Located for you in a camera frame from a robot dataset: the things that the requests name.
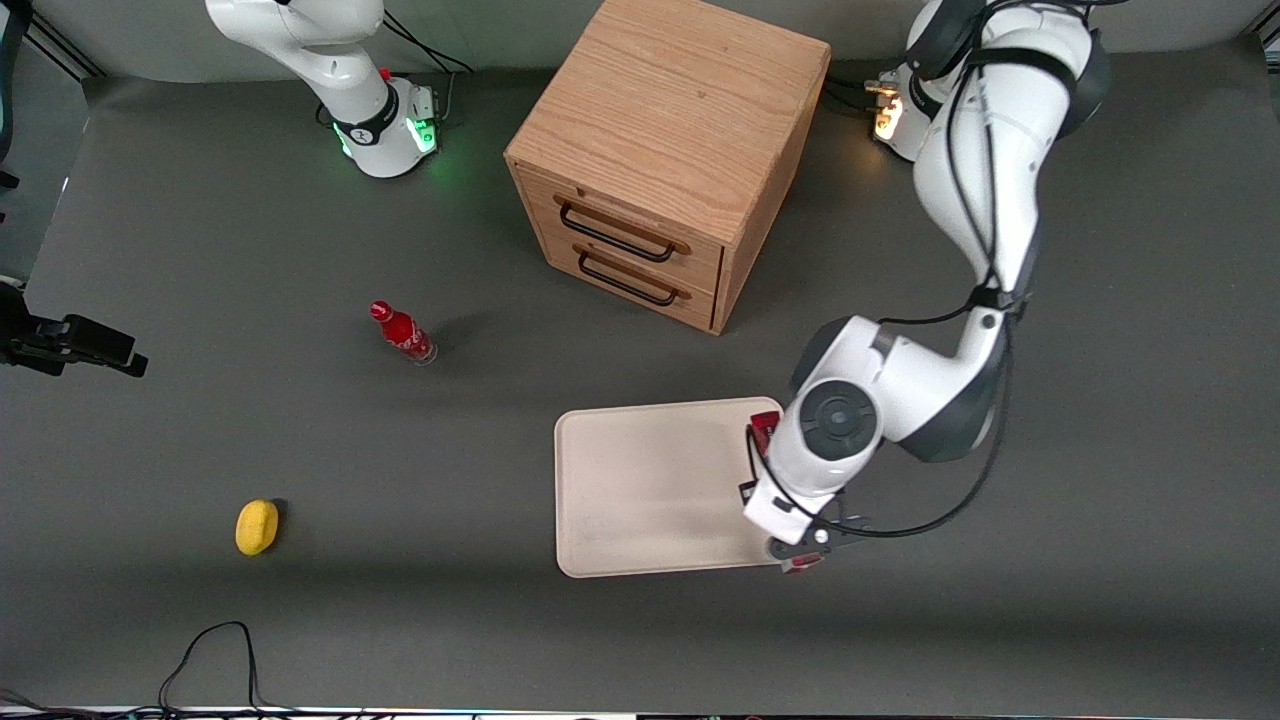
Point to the black frame bar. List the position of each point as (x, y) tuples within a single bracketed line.
[(65, 55)]

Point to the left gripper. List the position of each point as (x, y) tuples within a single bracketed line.
[(747, 491)]

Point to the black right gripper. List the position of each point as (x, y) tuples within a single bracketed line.
[(14, 326)]

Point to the white plastic tray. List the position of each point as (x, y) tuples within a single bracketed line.
[(650, 490)]

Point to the wooden drawer cabinet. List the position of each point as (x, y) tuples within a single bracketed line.
[(670, 110)]

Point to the wooden drawer front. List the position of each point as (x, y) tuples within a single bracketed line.
[(705, 262), (700, 310)]

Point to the red cola bottle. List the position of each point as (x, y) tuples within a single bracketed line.
[(403, 335)]

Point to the yellow lemon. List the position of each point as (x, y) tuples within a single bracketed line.
[(257, 527)]

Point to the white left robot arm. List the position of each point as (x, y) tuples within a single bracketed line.
[(1000, 180)]

